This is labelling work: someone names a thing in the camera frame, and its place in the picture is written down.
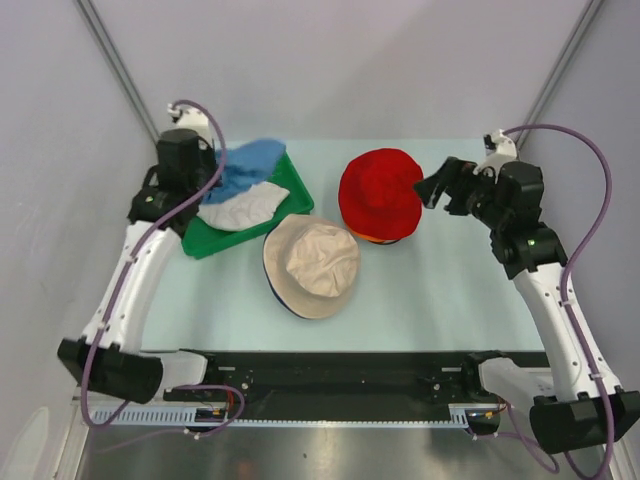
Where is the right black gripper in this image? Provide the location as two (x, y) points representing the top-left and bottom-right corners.
(412, 156), (508, 230)

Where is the red hat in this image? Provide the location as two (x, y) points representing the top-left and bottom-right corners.
(338, 148), (423, 240)

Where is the orange bucket hat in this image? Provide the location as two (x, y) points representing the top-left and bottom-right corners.
(347, 227), (384, 242)

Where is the beige bucket hat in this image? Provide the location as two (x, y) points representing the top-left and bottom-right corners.
(262, 214), (361, 320)

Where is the dark blue bucket hat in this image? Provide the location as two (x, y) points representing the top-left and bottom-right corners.
(267, 272), (306, 320)

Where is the light blue hat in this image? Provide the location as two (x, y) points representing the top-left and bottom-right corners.
(201, 139), (286, 205)

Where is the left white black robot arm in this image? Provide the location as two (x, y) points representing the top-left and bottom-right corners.
(57, 128), (221, 404)

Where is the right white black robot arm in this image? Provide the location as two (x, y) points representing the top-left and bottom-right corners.
(414, 157), (639, 454)

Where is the white hat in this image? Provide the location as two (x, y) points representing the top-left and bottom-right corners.
(197, 181), (290, 232)

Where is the green plastic tray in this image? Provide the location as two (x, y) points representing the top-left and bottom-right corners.
(181, 152), (314, 260)

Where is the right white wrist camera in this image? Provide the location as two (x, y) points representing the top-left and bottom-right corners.
(479, 129), (518, 176)

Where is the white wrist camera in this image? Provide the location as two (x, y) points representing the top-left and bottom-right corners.
(167, 104), (213, 145)
(479, 129), (518, 176)

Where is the black wire hat stand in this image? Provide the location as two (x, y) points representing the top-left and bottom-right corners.
(369, 239), (402, 246)

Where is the right aluminium frame post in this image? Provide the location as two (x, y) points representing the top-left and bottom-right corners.
(524, 0), (606, 124)

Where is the aluminium frame post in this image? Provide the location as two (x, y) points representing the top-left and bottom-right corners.
(73, 0), (159, 143)
(524, 0), (606, 124)

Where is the white slotted cable duct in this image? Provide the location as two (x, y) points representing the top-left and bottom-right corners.
(92, 402), (506, 431)

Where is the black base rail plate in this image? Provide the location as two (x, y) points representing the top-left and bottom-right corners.
(162, 349), (549, 424)

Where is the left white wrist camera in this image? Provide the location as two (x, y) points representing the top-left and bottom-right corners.
(167, 104), (213, 145)

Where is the left aluminium frame post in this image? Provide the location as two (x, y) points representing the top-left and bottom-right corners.
(73, 0), (159, 143)

